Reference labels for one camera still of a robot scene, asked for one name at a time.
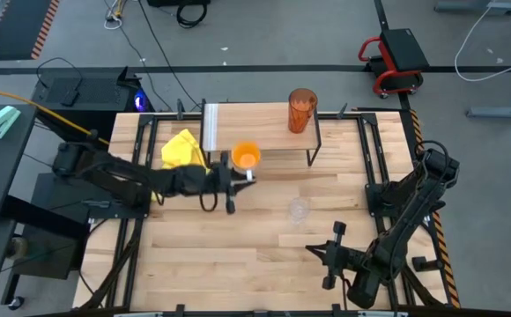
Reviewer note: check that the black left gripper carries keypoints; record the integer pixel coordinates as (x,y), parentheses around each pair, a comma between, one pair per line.
(225,180)

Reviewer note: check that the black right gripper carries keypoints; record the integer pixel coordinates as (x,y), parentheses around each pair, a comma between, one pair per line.
(339,257)

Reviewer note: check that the yellow and white mug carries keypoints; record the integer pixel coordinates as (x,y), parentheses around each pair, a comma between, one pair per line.
(246,157)

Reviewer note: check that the orange translucent plastic tumbler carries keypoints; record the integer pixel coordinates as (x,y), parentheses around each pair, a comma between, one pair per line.
(301,112)

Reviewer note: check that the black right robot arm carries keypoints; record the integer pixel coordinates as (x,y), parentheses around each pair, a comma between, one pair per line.
(414,211)

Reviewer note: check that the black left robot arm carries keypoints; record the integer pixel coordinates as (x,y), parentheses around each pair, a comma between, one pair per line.
(119,174)

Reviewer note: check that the wooden shelf with black legs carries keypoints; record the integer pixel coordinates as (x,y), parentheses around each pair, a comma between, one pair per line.
(264,125)

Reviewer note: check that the yellow cloth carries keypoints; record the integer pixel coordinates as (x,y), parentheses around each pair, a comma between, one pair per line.
(180,149)

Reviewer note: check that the black computer tower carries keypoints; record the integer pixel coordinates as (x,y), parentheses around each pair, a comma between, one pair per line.
(88,92)

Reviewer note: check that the black rolling base cart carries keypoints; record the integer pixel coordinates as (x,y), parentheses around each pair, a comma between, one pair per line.
(57,220)

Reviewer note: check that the red and black rolling seat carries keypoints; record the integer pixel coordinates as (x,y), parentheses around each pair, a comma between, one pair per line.
(403,48)

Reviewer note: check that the grey metal desk foot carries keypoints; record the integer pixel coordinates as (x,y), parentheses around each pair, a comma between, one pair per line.
(476,6)
(506,110)

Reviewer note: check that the black side table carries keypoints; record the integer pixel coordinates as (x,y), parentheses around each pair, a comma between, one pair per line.
(0,176)

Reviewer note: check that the mint green stapler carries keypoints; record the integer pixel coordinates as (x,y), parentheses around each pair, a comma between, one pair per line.
(1,120)

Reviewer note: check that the black hazard-striped floor mat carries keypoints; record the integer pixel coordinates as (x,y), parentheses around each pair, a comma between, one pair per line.
(17,28)

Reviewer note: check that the black metal table frame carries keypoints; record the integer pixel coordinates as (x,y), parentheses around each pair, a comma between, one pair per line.
(145,132)

